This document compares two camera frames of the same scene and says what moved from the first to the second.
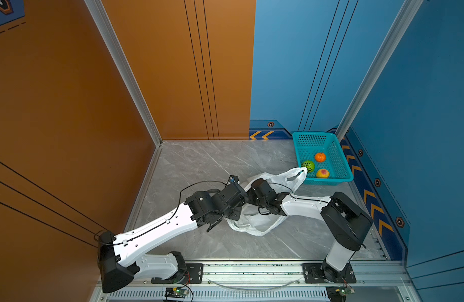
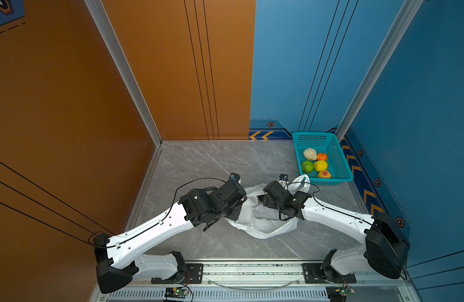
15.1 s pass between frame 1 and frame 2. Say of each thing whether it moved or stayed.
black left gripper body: stayed
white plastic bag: moved
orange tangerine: stayed
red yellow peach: stayed
